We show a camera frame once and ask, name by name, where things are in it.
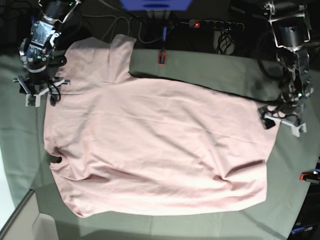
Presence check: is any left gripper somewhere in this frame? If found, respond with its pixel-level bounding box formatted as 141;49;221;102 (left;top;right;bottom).
261;101;305;122

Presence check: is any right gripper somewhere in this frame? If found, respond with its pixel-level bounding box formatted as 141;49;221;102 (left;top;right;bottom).
19;75;60;100

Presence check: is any pink t-shirt black print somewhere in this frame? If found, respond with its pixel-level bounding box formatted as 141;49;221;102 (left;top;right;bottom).
43;34;278;218

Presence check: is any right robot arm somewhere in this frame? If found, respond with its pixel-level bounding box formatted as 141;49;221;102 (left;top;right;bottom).
14;0;83;106

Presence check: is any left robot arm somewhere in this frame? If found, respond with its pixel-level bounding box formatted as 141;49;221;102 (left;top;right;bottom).
258;0;314;133

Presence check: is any red clamp right edge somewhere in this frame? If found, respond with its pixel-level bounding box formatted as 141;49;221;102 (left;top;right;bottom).
299;171;320;185

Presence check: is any black power strip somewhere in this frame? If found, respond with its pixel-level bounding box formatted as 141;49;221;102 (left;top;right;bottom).
188;19;245;32

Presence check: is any blue box top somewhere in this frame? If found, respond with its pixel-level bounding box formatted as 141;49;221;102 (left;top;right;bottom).
120;0;192;11

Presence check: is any red clamp top centre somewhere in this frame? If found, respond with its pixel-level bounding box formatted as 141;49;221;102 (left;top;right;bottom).
157;50;166;66

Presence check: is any white bin corner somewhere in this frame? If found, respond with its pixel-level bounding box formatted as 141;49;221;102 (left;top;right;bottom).
32;213;59;240

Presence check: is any blue clamp handle centre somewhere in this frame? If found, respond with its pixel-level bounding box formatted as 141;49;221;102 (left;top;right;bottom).
161;26;167;43

